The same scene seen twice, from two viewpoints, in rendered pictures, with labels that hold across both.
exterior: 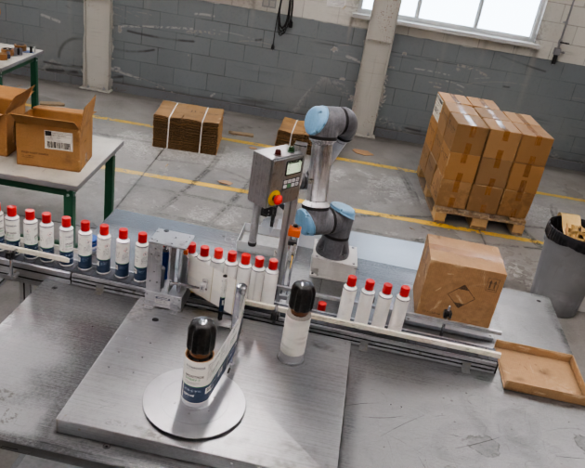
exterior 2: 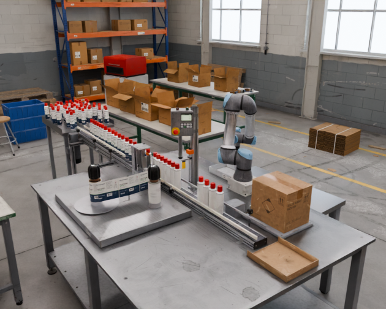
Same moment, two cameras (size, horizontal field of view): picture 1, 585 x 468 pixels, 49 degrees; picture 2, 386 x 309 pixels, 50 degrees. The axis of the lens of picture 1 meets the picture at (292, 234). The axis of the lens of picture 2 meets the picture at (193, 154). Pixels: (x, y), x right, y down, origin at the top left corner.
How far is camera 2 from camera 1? 223 cm
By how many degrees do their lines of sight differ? 46
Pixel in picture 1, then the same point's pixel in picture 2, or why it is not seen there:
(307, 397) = (136, 217)
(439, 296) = (258, 203)
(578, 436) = (251, 288)
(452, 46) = not seen: outside the picture
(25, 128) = not seen: hidden behind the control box
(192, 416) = (88, 206)
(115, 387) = (82, 192)
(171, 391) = not seen: hidden behind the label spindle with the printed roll
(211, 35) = (375, 86)
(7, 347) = (78, 177)
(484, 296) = (278, 208)
